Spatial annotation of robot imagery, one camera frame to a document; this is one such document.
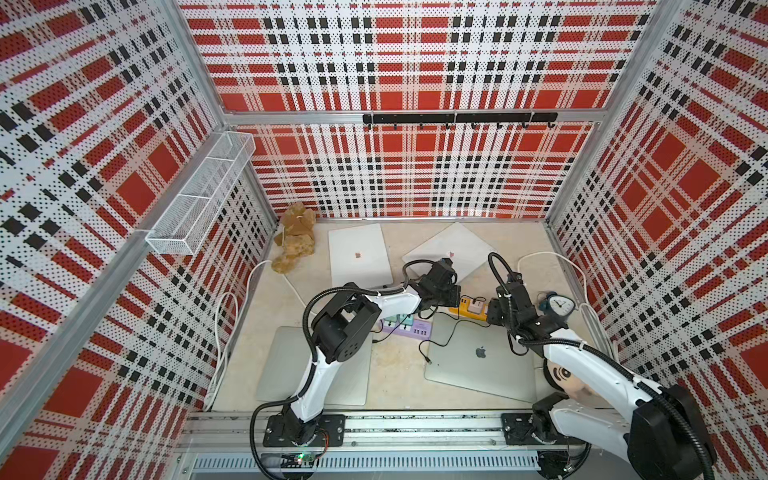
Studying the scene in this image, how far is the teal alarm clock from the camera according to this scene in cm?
93

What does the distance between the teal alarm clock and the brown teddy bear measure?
0.82m

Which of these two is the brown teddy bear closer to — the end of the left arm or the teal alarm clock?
the end of the left arm

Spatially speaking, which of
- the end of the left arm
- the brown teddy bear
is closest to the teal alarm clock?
the end of the left arm

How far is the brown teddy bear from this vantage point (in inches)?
39.0
